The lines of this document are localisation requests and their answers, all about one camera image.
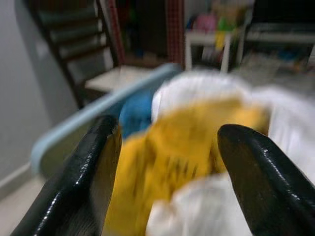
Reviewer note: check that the pale blue kids chair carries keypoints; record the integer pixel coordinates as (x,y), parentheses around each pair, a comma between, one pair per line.
(73,115)

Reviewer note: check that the green plastic toy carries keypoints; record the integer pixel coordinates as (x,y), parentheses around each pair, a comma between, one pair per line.
(225,23)

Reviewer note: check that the red checked fabric wardrobe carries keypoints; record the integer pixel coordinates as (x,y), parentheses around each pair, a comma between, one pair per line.
(175,29)

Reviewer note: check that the white cotton garment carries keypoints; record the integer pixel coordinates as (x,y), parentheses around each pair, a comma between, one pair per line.
(290,123)
(197,209)

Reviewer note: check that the blue t-shirt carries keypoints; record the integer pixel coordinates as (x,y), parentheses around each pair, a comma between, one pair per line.
(136,113)

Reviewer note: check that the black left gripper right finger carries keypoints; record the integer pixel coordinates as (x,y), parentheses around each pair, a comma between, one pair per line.
(270,191)

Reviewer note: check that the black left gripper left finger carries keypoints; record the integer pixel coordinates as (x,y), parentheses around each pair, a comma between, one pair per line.
(73,184)

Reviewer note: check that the yellow garment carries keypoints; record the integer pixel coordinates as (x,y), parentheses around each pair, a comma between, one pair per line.
(172,137)

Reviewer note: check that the pink toy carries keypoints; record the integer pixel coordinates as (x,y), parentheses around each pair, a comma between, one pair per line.
(206,23)

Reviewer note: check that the yellow plastic toy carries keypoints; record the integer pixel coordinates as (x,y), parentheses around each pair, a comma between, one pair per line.
(219,39)

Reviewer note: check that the dark wooden chair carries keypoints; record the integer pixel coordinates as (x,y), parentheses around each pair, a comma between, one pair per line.
(61,56)

